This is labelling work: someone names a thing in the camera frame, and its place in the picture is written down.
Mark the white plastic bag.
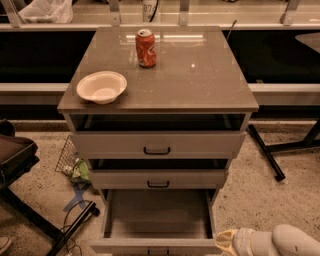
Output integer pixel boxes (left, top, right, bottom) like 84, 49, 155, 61
19, 0, 73, 24

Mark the shoe tip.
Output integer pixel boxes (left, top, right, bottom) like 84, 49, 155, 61
0, 236, 12, 255

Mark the orange soda can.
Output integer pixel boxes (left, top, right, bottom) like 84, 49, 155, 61
135, 29, 156, 68

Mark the black chair left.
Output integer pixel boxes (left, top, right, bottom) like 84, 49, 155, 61
0, 119, 63, 243

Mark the black stand leg left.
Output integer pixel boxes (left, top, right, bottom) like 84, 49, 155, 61
46, 201, 100, 256

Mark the grey drawer cabinet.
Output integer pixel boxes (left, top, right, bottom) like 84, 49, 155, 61
56, 25, 260, 256

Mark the black cable on floor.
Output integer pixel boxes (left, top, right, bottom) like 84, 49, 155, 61
59, 199, 96, 256

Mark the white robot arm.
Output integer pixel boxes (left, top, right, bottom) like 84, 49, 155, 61
216, 224, 320, 256

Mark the white paper bowl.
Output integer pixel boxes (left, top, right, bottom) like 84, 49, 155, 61
76, 71, 127, 104

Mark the wire mesh basket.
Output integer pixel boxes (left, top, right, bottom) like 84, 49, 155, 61
55, 136, 78, 172

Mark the drawer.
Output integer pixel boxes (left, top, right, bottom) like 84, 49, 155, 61
89, 169, 227, 189
89, 189, 221, 256
71, 131, 246, 159

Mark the black stand leg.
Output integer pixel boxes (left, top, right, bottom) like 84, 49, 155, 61
46, 201, 100, 256
248, 120, 320, 182

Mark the black stand leg right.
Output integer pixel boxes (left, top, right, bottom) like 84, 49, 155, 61
248, 120, 320, 182

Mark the white and yellow gripper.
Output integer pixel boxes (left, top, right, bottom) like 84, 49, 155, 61
215, 228, 277, 256

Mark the green white crumpled bag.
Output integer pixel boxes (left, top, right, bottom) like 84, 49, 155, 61
62, 158, 91, 184

